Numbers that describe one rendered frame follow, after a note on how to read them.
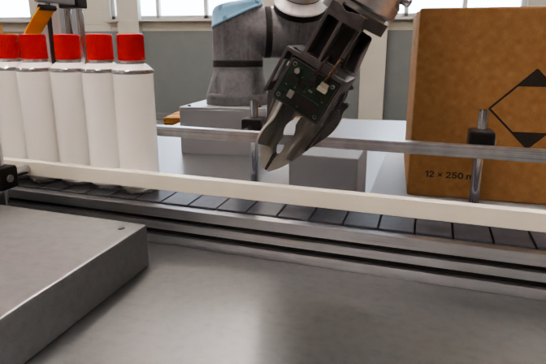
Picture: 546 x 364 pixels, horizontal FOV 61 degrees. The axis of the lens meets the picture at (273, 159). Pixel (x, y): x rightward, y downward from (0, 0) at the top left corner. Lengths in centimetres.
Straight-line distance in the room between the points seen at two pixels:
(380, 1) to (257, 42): 61
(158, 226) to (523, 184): 51
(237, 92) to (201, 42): 539
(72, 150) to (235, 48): 49
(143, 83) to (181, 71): 593
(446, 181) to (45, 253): 53
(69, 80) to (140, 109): 11
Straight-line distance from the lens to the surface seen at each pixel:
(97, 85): 65
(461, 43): 71
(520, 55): 72
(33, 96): 72
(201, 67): 644
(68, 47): 69
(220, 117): 103
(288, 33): 107
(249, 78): 106
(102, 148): 66
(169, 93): 664
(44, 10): 74
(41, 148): 73
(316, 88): 47
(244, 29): 106
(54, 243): 52
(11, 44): 76
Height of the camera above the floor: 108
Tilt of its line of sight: 14 degrees down
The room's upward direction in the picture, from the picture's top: straight up
